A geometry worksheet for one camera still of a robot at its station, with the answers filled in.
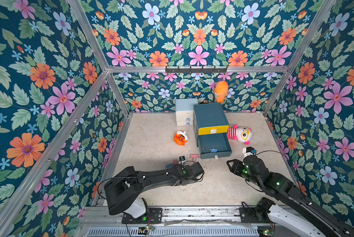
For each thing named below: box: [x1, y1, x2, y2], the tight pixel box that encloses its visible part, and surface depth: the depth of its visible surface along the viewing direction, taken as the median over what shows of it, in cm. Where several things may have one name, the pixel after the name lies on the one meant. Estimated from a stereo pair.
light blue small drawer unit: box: [175, 98, 199, 126], surface depth 107 cm
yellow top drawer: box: [198, 125, 230, 136], surface depth 87 cm
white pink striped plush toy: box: [226, 124, 253, 145], surface depth 102 cm
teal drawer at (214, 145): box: [198, 132, 233, 160], surface depth 91 cm
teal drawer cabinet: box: [192, 102, 233, 159], surface depth 88 cm
